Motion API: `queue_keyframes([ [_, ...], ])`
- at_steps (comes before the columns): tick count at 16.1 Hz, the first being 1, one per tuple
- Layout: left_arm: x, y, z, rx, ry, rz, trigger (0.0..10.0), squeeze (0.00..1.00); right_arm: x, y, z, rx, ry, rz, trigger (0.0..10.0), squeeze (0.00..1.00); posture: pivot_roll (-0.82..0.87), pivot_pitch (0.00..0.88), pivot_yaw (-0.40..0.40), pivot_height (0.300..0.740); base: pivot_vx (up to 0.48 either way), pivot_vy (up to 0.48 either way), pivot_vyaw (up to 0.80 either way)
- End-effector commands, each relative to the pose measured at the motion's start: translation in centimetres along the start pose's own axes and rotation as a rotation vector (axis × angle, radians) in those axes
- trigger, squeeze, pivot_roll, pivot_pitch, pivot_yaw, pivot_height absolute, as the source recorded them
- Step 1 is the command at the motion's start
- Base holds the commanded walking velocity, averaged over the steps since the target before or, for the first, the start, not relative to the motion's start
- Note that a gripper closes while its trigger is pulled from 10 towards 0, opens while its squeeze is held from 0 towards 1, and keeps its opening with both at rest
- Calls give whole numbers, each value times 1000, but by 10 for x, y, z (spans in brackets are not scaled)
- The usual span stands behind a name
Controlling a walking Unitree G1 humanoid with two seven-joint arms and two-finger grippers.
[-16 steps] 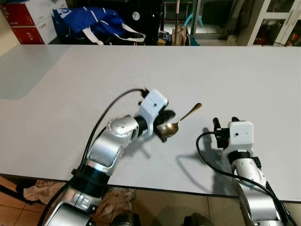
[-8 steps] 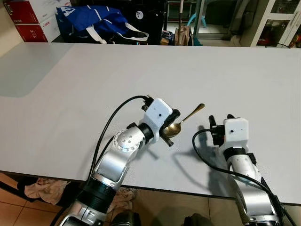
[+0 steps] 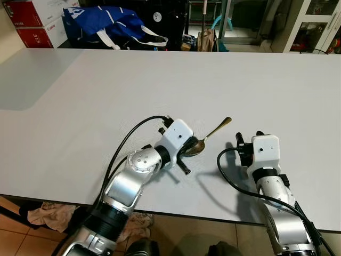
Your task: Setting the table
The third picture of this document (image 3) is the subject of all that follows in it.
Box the bronze metal spoon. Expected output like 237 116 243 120
184 117 233 157

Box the pink crumpled cloth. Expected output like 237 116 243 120
27 201 78 233
114 212 156 244

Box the dark right robot leg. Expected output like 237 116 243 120
207 241 238 256

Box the dark robot leg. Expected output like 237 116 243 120
207 241 238 256
125 238 161 256

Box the dark left robot leg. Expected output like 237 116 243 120
125 238 161 256

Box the brown bag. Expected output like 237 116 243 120
198 29 217 52

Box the black case with white sticker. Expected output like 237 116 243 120
143 0 190 52

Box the white glass-door cabinet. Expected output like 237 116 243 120
271 0 341 54

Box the wooden pole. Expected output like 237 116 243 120
202 0 209 33

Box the small red and white box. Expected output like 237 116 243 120
15 23 69 49

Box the large red and white box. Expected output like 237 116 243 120
0 0 82 28

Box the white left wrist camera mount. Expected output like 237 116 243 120
158 118 194 162

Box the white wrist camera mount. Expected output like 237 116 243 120
250 134 281 171
158 118 194 162

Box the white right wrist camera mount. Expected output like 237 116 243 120
250 134 281 171

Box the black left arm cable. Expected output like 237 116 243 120
95 115 174 210

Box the blue bag with white straps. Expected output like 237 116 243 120
62 6 169 51

